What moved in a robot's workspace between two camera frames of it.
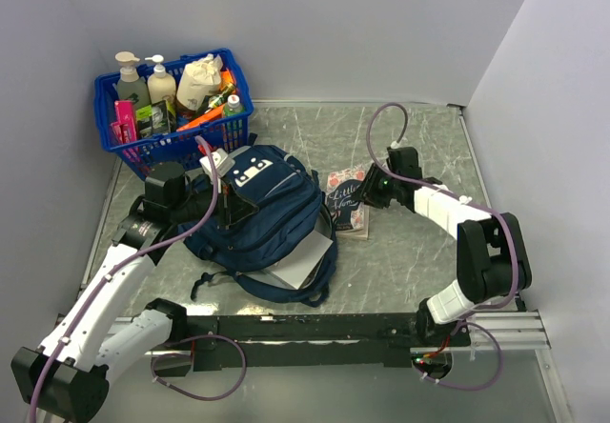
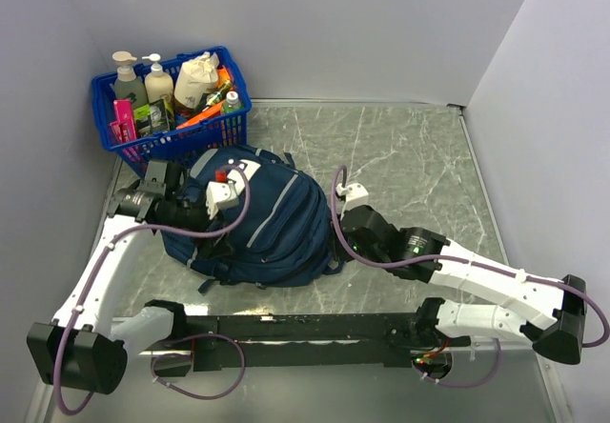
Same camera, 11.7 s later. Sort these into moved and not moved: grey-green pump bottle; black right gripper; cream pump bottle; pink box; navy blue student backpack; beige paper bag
Moved: navy blue student backpack; black right gripper
Not moved: pink box; grey-green pump bottle; cream pump bottle; beige paper bag
